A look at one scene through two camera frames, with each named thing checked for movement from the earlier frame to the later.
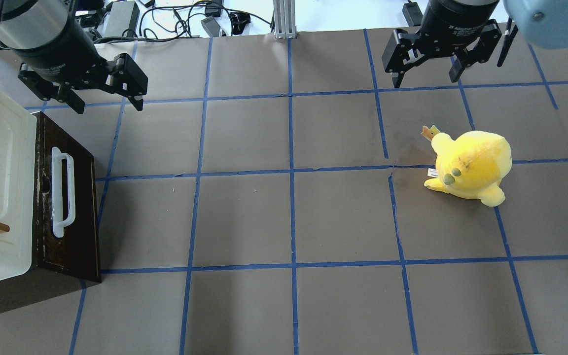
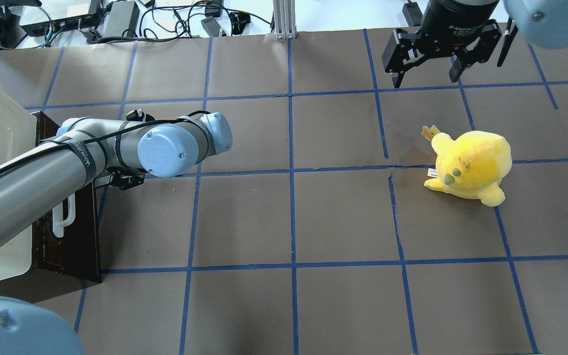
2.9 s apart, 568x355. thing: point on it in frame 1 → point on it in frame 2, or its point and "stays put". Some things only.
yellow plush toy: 471,166 stays put
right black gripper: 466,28 stays put
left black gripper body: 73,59 → 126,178
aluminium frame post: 284,19 stays put
